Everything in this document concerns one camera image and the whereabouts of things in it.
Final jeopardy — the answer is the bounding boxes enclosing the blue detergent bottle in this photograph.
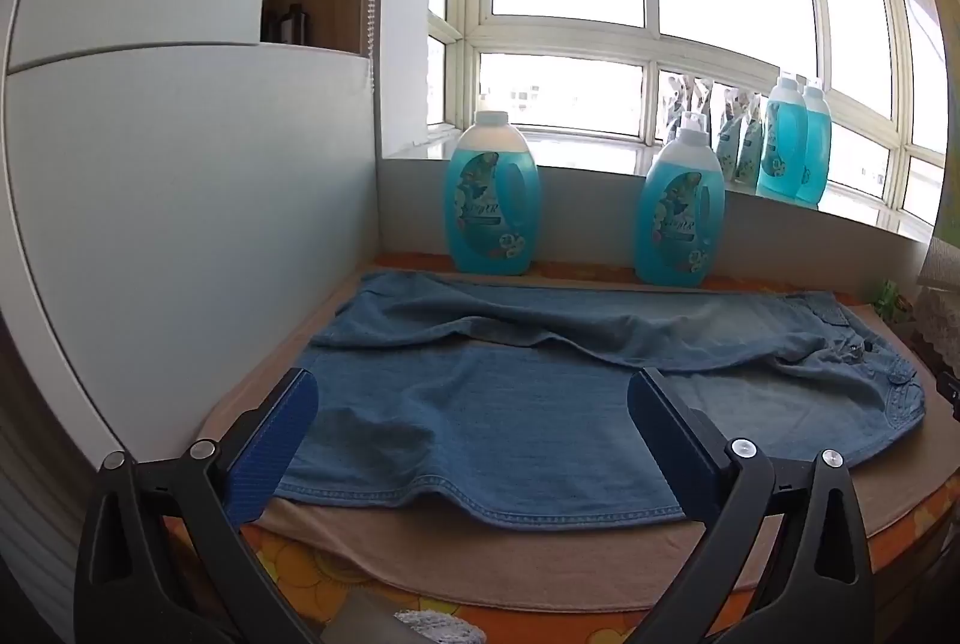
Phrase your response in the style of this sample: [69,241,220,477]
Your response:
[444,110,542,276]
[634,112,726,287]
[756,74,809,200]
[795,82,832,206]

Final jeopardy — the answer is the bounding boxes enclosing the floral refill pouch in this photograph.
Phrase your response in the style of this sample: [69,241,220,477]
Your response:
[736,93,767,189]
[660,73,713,146]
[715,88,745,180]

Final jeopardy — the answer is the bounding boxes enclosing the orange floral bed sheet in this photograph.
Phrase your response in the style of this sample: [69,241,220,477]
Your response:
[161,250,960,644]

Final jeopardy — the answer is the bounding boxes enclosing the white lace cloth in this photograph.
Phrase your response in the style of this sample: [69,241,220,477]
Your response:
[919,224,960,360]

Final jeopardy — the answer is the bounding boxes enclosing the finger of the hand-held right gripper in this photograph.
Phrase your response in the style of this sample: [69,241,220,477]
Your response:
[934,370,960,424]

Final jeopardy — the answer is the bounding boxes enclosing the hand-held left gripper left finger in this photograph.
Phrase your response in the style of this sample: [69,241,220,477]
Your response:
[73,368,320,644]

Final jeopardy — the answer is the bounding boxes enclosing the blue denim pants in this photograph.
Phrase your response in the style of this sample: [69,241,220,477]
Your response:
[274,269,927,532]

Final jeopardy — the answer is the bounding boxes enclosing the white cabinet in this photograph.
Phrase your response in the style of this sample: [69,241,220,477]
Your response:
[0,0,376,473]

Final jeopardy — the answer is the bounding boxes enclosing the dark bottle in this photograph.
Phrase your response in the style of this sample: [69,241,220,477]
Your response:
[279,3,310,46]

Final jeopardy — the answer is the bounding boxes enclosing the green package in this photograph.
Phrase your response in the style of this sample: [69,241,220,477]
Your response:
[874,280,912,323]

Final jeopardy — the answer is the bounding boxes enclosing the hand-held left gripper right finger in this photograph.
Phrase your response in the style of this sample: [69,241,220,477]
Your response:
[627,368,875,644]

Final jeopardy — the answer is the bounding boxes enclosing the beige blanket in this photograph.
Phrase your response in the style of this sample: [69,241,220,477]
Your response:
[199,269,960,596]

